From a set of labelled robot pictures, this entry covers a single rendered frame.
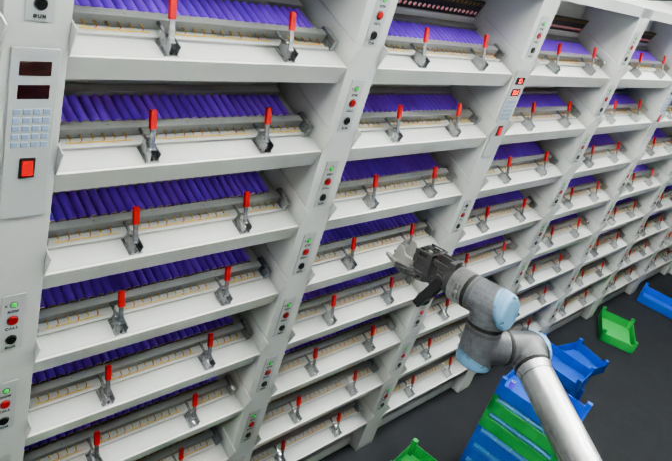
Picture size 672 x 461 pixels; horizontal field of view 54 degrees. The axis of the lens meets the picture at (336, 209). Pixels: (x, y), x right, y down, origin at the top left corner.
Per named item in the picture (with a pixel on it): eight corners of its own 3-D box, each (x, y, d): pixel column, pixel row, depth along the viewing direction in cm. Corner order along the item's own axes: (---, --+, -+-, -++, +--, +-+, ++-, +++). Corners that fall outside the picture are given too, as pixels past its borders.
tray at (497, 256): (515, 265, 276) (537, 245, 268) (429, 297, 233) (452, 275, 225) (485, 228, 284) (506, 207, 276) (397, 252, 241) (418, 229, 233)
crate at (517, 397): (584, 419, 249) (593, 403, 245) (566, 444, 233) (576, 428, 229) (514, 372, 262) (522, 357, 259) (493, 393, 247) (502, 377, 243)
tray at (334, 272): (433, 255, 218) (450, 237, 212) (298, 295, 175) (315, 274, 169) (399, 209, 226) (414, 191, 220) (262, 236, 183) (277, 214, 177)
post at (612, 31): (468, 386, 312) (654, 9, 235) (457, 393, 305) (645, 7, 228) (437, 360, 323) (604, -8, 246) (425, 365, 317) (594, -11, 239)
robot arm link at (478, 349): (503, 377, 162) (519, 334, 159) (463, 376, 158) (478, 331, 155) (485, 356, 171) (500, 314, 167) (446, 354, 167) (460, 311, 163)
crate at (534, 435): (574, 434, 252) (584, 419, 249) (557, 460, 236) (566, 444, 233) (506, 387, 266) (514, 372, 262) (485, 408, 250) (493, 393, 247)
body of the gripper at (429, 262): (431, 241, 174) (468, 261, 167) (423, 270, 177) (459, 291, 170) (413, 246, 169) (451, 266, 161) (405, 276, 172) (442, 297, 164)
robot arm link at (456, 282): (474, 302, 168) (453, 310, 161) (459, 293, 171) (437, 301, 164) (484, 270, 165) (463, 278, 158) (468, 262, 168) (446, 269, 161)
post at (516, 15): (371, 441, 263) (566, -13, 185) (355, 451, 256) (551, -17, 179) (338, 408, 274) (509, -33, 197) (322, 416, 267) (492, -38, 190)
